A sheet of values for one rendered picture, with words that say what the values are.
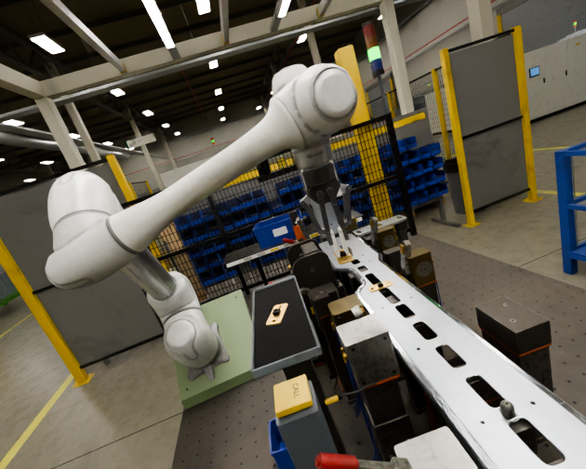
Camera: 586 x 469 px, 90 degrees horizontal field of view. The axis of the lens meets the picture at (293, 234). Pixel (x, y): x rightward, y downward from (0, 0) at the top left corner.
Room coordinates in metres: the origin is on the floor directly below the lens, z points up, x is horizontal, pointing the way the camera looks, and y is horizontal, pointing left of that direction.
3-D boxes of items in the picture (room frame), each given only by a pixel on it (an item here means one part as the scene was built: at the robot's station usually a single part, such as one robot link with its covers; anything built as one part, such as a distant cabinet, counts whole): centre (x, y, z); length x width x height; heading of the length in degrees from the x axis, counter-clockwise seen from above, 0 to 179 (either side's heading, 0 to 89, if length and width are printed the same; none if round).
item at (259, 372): (0.66, 0.10, 1.16); 0.37 x 0.14 x 0.02; 2
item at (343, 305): (0.74, -0.06, 0.89); 0.12 x 0.08 x 0.38; 92
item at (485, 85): (3.38, -2.57, 1.00); 1.04 x 0.14 x 2.00; 97
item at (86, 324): (2.82, 1.94, 1.00); 1.34 x 0.14 x 2.00; 97
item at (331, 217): (1.63, -0.21, 1.17); 0.12 x 0.01 x 0.34; 92
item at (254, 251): (1.79, 0.01, 1.01); 0.90 x 0.22 x 0.03; 92
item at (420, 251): (0.97, -0.42, 0.87); 0.12 x 0.07 x 0.35; 92
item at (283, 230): (1.79, 0.06, 1.09); 0.30 x 0.17 x 0.13; 86
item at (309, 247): (1.00, -0.02, 0.94); 0.18 x 0.13 x 0.49; 2
